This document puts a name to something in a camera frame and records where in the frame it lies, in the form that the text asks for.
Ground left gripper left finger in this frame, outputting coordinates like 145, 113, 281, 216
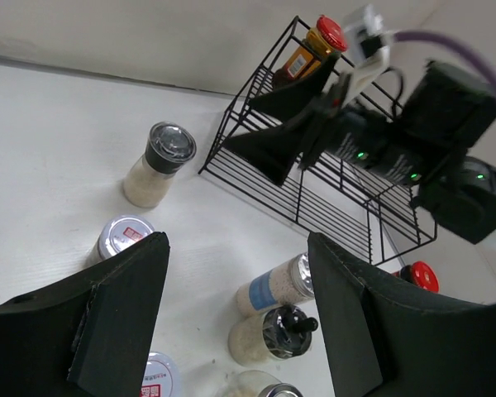
0, 232, 170, 396

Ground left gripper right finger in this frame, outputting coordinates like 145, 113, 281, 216
308, 232, 496, 396

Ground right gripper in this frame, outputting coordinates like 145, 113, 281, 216
223, 55, 372, 186

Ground red lid sauce bottle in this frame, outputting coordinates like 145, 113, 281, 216
272, 15, 348, 89
392, 261, 440, 293

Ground silver lid blue label bottle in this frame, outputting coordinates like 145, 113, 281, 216
236, 252, 314, 318

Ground black cap grinder bottle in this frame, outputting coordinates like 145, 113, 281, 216
122, 122, 197, 208

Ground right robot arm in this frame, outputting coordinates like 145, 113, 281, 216
224, 55, 496, 243

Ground white lid spice jar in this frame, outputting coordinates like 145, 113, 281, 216
84, 215, 155, 268
140, 352, 182, 397

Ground black knob grinder bottle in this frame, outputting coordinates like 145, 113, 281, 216
228, 304, 319, 367

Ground silver lid glass jar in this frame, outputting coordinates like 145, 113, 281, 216
215, 371, 303, 397

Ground black wire rack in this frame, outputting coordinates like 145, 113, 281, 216
199, 17, 438, 266

